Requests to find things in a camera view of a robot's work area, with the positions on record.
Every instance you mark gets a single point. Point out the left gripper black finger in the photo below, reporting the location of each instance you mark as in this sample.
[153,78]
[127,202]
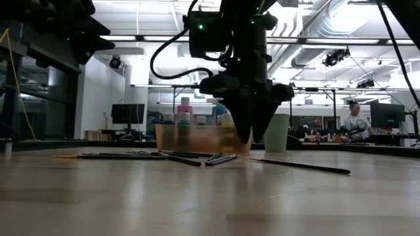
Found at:
[92,44]
[92,26]

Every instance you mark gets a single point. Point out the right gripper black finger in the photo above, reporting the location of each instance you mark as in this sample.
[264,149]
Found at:
[243,118]
[262,114]

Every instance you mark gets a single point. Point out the large teal paint bottle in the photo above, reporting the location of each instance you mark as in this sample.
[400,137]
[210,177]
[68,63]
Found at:
[219,111]

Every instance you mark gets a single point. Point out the long black paintbrush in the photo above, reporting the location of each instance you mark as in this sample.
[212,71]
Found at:
[305,166]

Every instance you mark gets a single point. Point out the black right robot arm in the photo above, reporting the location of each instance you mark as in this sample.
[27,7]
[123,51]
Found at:
[244,6]

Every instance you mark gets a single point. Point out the green plastic cup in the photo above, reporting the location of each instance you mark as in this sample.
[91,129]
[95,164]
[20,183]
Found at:
[279,137]

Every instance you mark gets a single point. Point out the black ceiling spotlight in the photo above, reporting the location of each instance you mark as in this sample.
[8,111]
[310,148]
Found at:
[115,61]

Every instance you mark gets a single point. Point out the paintbrush with light tip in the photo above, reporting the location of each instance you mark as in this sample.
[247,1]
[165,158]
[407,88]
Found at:
[218,154]

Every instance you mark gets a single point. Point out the thick black paintbrush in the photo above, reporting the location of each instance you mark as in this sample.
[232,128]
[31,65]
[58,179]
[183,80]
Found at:
[183,160]

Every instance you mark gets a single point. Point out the black computer monitor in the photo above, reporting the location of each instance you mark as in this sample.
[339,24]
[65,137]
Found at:
[388,114]
[128,114]

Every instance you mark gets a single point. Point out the stack of wooden boards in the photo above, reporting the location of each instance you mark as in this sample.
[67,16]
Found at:
[92,136]

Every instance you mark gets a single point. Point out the long ceiling light bar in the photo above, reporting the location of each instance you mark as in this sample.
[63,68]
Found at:
[341,41]

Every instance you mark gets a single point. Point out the person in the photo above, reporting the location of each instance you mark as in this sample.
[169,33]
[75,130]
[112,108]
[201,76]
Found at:
[357,123]

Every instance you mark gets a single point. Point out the black ceiling track light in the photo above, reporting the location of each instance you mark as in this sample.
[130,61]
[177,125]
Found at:
[365,84]

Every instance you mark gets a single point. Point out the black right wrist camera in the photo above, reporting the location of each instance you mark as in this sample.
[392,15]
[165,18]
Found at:
[208,36]

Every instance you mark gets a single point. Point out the black metal rack frame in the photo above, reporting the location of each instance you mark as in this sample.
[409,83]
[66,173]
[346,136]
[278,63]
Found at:
[334,105]

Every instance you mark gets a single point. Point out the black ceiling camera cluster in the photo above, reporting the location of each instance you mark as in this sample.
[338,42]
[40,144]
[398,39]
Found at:
[333,59]

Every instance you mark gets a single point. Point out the small white post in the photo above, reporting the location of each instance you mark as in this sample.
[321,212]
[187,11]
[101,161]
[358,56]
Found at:
[7,147]

